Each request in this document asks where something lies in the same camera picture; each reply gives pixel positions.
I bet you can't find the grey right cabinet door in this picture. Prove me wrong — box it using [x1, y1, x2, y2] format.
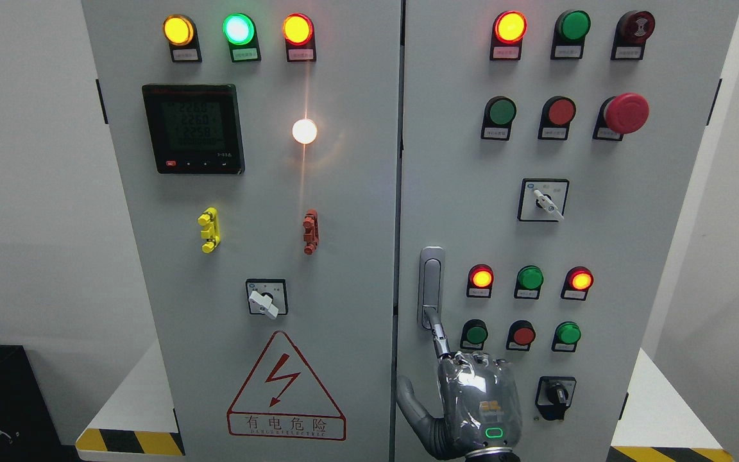
[394, 1, 739, 461]

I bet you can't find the black key selector switch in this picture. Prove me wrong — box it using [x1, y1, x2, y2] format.
[536, 375, 577, 421]

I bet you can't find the grey cabinet door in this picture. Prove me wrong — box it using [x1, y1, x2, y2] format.
[394, 1, 739, 461]
[82, 1, 402, 461]

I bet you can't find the red lit indicator top right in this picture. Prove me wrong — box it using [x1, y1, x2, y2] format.
[493, 10, 527, 45]

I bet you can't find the grey left cabinet door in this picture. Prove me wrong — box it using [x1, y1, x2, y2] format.
[82, 1, 402, 461]

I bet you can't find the green push button upper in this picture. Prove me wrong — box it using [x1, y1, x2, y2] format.
[485, 96, 517, 126]

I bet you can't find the red lit indicator middle right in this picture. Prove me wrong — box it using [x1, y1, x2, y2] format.
[566, 266, 593, 292]

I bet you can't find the white selector switch left door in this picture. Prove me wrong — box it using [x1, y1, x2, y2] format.
[244, 278, 288, 320]

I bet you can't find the white lit indicator light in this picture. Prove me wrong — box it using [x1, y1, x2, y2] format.
[291, 118, 319, 146]

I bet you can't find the yellow terminal connector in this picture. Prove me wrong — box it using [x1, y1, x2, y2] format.
[197, 207, 221, 254]

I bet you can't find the red terminal connector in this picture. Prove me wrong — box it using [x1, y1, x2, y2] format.
[302, 209, 319, 255]

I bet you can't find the red lit indicator light left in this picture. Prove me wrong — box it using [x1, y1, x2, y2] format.
[282, 13, 314, 46]

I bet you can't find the green push button lower left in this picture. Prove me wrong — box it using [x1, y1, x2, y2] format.
[460, 319, 489, 349]

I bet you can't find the dark red buzzer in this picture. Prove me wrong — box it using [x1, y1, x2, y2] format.
[616, 10, 655, 45]

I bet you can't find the yellow indicator light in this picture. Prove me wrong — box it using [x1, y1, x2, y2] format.
[162, 14, 196, 47]

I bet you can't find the green indicator top right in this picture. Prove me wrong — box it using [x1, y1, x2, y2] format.
[556, 10, 591, 43]

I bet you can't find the green push button lower right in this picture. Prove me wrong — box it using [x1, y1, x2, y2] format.
[555, 321, 582, 346]

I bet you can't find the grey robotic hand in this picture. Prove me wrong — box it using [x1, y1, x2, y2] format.
[396, 312, 522, 460]

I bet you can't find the green indicator middle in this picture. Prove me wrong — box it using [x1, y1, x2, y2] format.
[516, 265, 545, 291]

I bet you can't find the black digital power meter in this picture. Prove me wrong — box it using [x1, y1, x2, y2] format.
[142, 84, 244, 175]

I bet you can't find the red push button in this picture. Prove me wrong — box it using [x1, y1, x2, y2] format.
[542, 96, 577, 127]
[507, 320, 536, 351]

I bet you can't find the green lit indicator light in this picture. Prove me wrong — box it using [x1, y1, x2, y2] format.
[223, 13, 256, 46]

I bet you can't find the green push button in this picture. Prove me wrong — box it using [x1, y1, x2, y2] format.
[555, 321, 582, 346]
[460, 319, 489, 349]
[485, 96, 517, 126]

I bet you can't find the white selector switch upper right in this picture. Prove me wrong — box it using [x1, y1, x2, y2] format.
[517, 178, 570, 222]

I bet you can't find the red electric hazard sticker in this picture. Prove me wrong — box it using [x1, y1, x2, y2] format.
[228, 330, 347, 441]

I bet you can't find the red push button lower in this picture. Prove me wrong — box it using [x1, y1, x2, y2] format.
[507, 320, 536, 351]

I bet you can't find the black box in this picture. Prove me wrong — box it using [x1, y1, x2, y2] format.
[0, 345, 64, 461]

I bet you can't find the white platform with hazard stripes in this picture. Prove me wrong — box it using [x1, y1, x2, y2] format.
[74, 344, 733, 461]

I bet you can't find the red lit indicator middle left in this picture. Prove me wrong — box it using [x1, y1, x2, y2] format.
[468, 264, 495, 289]

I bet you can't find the silver door handle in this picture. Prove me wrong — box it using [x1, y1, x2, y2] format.
[417, 246, 445, 330]

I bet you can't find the red push button upper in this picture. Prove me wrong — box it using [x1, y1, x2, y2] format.
[542, 96, 577, 127]

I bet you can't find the red emergency stop button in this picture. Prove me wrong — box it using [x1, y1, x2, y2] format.
[603, 92, 649, 135]

